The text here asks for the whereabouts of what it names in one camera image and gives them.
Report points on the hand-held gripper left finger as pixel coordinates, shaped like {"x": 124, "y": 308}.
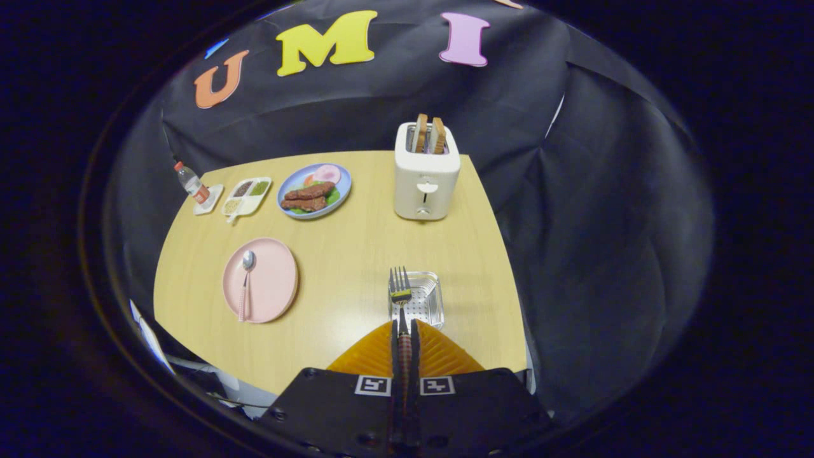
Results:
{"x": 331, "y": 413}

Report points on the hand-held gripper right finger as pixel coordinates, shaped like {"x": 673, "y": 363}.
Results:
{"x": 483, "y": 413}

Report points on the perforated metal tray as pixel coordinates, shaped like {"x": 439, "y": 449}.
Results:
{"x": 427, "y": 302}

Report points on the pink plate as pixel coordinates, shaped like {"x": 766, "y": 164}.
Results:
{"x": 273, "y": 280}

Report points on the white flat panel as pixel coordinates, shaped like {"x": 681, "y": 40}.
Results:
{"x": 149, "y": 337}

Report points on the brown grilled meat strip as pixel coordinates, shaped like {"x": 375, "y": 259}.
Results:
{"x": 304, "y": 203}
{"x": 310, "y": 191}

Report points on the green lettuce leaves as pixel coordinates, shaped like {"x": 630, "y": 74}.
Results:
{"x": 332, "y": 196}

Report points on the white divided dish with beans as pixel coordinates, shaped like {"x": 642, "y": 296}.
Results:
{"x": 245, "y": 205}

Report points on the blue food plate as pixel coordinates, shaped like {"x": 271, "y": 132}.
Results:
{"x": 340, "y": 181}

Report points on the pink ham slice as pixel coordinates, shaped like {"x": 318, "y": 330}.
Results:
{"x": 327, "y": 173}

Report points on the white toaster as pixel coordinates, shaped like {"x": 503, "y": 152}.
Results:
{"x": 426, "y": 175}

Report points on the small white square dish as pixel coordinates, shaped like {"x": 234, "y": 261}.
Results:
{"x": 213, "y": 196}

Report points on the clear water bottle red label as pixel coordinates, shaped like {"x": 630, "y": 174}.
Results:
{"x": 191, "y": 183}

